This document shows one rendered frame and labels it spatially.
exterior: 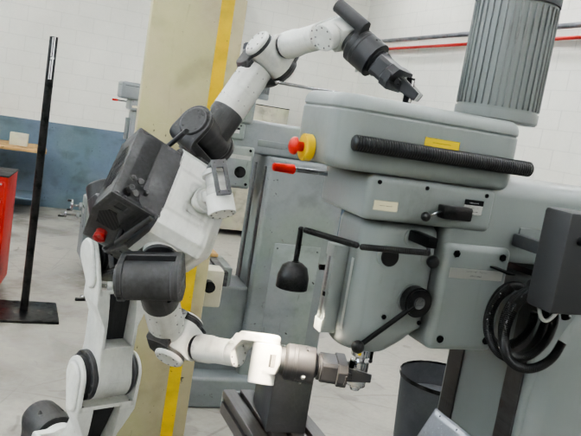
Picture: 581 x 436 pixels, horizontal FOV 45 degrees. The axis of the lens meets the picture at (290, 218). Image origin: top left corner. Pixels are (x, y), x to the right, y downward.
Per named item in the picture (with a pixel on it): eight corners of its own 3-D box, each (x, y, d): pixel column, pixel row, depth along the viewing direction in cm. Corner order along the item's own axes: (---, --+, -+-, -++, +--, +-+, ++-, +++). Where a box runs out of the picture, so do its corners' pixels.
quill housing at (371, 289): (347, 358, 159) (373, 220, 154) (312, 328, 178) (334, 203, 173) (419, 360, 166) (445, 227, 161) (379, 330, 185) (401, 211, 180)
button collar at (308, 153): (305, 162, 154) (309, 134, 153) (295, 158, 159) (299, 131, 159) (313, 163, 155) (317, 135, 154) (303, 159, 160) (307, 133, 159)
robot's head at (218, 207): (197, 221, 166) (218, 208, 160) (191, 182, 169) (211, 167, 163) (220, 222, 171) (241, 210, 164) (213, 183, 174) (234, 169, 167)
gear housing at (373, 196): (362, 220, 151) (371, 173, 150) (318, 200, 173) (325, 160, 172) (490, 234, 164) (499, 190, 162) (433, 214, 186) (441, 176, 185)
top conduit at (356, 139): (356, 151, 143) (359, 134, 142) (347, 150, 146) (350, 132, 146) (533, 177, 159) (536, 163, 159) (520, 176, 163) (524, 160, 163)
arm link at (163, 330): (143, 355, 184) (130, 315, 166) (166, 314, 192) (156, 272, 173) (182, 371, 182) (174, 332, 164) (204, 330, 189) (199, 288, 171)
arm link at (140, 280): (128, 317, 166) (118, 287, 155) (132, 283, 171) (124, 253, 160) (177, 317, 166) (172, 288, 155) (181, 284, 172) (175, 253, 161)
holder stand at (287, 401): (264, 432, 206) (275, 367, 203) (252, 400, 227) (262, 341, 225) (304, 433, 209) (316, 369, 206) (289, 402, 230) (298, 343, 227)
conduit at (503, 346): (495, 375, 152) (515, 282, 149) (453, 349, 167) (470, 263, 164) (561, 376, 159) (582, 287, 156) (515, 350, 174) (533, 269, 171)
